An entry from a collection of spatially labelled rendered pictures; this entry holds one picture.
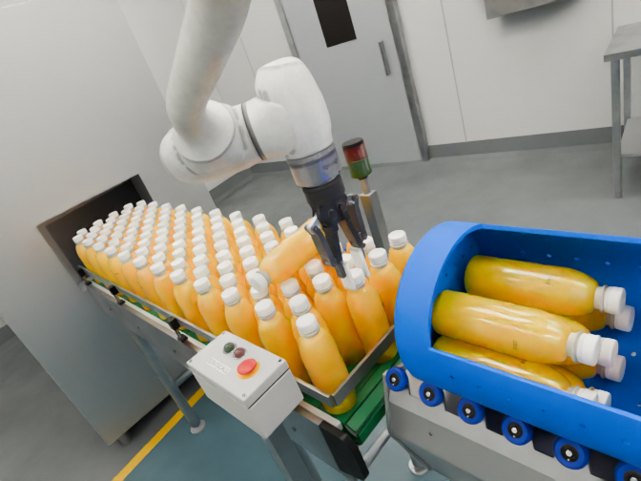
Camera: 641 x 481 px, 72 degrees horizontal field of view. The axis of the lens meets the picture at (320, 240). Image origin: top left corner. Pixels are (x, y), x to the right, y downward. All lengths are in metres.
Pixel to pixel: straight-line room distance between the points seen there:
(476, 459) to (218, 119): 0.70
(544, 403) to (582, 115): 3.58
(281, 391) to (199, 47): 0.56
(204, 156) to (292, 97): 0.16
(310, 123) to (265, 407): 0.48
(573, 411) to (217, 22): 0.58
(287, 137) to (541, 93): 3.47
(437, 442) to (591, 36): 3.41
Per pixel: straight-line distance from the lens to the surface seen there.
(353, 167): 1.25
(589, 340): 0.66
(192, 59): 0.55
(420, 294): 0.67
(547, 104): 4.11
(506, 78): 4.11
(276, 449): 0.98
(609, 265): 0.81
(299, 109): 0.72
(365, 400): 0.95
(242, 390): 0.78
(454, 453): 0.89
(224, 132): 0.71
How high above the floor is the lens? 1.59
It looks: 26 degrees down
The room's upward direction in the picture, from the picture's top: 21 degrees counter-clockwise
